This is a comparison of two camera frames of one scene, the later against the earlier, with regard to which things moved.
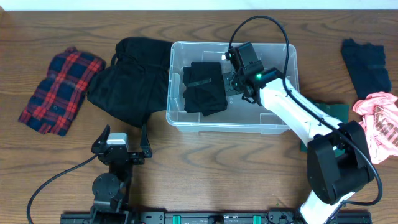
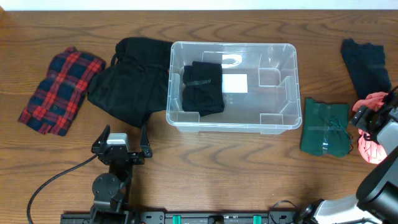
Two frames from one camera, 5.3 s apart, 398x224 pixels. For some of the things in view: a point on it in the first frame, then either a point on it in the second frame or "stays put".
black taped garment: [204, 88] stays put
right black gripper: [229, 89] → [360, 117]
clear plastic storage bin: [240, 116] stays put
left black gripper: [101, 142] stays put
